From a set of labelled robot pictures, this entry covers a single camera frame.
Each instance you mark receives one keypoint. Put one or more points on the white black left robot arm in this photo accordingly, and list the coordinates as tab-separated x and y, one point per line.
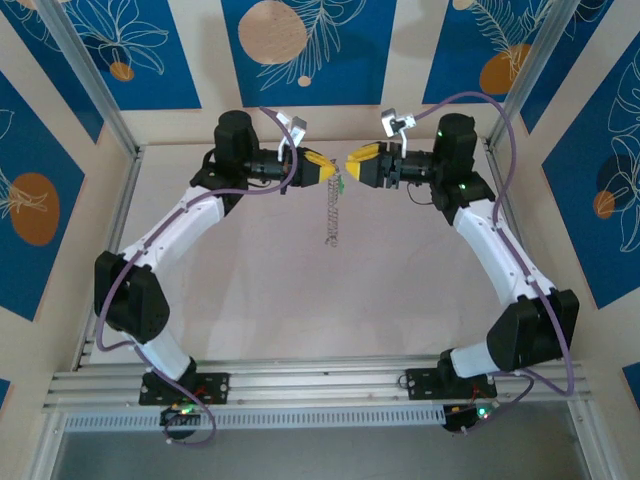
175	230

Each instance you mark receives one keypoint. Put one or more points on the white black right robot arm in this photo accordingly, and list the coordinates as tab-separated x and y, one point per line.
495	250

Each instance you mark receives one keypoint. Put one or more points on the black controller board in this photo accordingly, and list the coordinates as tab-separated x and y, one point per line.
457	417
175	417

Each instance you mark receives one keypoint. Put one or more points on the aluminium frame post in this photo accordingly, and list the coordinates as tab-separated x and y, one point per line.
529	75
93	75

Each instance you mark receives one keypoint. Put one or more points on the aluminium table edge rail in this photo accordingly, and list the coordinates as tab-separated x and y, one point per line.
520	230
123	200

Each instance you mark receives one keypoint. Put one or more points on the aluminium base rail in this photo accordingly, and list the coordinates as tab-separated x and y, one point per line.
325	382

